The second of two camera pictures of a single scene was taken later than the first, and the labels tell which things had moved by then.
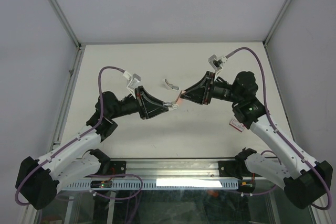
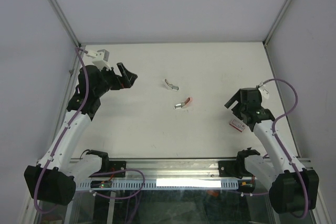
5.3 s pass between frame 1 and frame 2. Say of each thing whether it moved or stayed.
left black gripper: moved
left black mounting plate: stayed
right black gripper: moved
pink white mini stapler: moved
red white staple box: stayed
